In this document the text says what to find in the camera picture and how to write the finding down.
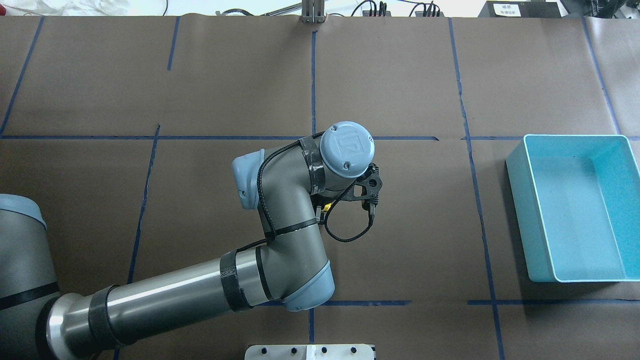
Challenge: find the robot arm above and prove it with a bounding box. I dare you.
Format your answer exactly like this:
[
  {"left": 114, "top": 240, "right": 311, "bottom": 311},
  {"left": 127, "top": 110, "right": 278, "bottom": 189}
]
[{"left": 1, "top": 121, "right": 381, "bottom": 360}]

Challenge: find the black box with label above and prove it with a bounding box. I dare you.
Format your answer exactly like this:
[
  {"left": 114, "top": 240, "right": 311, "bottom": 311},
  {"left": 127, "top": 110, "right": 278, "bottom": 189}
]
[{"left": 477, "top": 0, "right": 562, "bottom": 19}]

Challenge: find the light blue plastic bin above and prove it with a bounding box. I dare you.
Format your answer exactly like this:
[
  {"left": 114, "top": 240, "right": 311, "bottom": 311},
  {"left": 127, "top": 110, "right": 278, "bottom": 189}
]
[{"left": 505, "top": 134, "right": 640, "bottom": 283}]

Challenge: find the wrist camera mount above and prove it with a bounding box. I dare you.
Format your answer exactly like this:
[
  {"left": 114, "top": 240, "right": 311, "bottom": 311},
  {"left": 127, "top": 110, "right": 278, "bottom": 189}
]
[{"left": 342, "top": 162, "right": 383, "bottom": 212}]

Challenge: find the black camera cable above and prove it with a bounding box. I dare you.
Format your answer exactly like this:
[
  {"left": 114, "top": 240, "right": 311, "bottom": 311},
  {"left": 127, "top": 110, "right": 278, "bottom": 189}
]
[{"left": 235, "top": 131, "right": 376, "bottom": 253}]

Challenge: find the aluminium frame post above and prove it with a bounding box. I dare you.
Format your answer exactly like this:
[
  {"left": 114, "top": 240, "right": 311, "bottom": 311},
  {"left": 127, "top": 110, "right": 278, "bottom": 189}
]
[{"left": 301, "top": 0, "right": 326, "bottom": 24}]

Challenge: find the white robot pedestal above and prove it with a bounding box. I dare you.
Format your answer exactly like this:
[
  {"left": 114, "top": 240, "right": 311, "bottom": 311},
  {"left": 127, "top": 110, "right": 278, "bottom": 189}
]
[{"left": 244, "top": 343, "right": 377, "bottom": 360}]

